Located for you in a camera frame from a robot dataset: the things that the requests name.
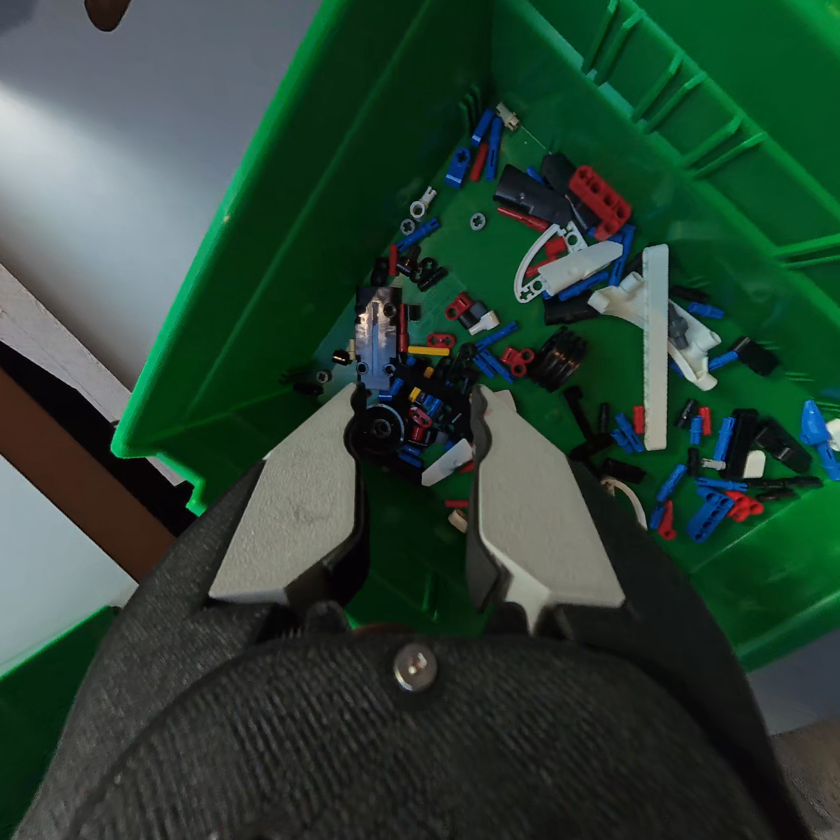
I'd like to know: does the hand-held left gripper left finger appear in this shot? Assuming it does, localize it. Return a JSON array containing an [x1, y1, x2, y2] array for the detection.
[[209, 382, 368, 608]]

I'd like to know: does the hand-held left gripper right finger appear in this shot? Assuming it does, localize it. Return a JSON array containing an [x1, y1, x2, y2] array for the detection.
[[466, 385, 626, 635]]

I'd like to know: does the black round wheel hub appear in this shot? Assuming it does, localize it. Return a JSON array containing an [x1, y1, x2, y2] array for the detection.
[[344, 402, 406, 463]]

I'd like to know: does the green plastic storage bin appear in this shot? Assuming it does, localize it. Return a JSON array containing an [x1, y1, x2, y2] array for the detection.
[[110, 0, 840, 672], [0, 607, 119, 840]]

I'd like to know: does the pile of small toy bricks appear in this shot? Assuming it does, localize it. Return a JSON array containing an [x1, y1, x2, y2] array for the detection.
[[279, 101, 840, 546]]

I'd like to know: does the black ribbed rubber piece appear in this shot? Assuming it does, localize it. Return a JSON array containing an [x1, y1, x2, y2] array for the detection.
[[528, 326, 587, 392]]

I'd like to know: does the long white panel piece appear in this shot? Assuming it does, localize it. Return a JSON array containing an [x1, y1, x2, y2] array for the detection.
[[642, 244, 670, 452]]

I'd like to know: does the blue grey holed plate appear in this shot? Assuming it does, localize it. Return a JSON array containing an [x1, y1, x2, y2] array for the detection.
[[354, 285, 403, 385]]

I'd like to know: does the black curved panel piece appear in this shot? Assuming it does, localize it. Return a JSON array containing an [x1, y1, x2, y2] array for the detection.
[[541, 153, 601, 231], [493, 164, 572, 227]]

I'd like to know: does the red angled holed beam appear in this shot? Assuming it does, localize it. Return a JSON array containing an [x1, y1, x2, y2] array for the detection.
[[567, 165, 633, 242]]

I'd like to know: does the white curved frame piece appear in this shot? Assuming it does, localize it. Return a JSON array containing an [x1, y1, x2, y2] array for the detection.
[[513, 222, 589, 304]]

